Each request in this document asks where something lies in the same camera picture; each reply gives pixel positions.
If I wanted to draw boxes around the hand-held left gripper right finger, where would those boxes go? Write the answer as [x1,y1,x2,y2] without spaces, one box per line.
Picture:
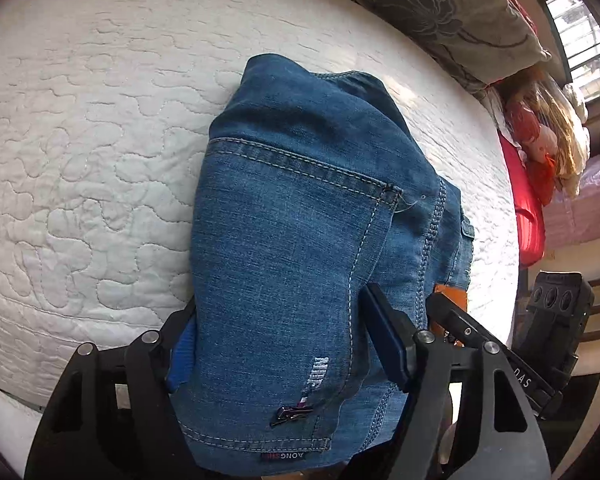
[361,282,552,480]

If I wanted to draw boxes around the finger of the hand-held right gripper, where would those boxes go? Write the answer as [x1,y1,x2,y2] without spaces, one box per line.
[425,292,512,361]

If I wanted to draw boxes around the doll in clear plastic bag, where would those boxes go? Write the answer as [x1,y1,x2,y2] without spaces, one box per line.
[495,67,592,207]

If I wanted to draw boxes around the white quilted bed mattress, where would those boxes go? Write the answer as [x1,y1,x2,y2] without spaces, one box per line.
[0,0,522,461]

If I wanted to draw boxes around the grey floral pillow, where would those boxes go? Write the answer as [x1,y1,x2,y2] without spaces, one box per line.
[300,0,554,95]

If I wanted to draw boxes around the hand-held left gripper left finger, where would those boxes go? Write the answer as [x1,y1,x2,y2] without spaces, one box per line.
[26,297,197,480]

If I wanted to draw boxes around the blue denim pants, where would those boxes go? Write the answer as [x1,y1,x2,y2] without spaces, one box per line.
[167,54,476,477]

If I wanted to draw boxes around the red cushion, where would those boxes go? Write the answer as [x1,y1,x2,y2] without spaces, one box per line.
[500,132,547,267]

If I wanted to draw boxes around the pink bedsheet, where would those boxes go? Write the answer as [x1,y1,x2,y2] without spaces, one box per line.
[540,152,600,252]

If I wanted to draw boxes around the barred window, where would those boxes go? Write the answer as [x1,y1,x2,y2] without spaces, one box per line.
[520,0,600,102]

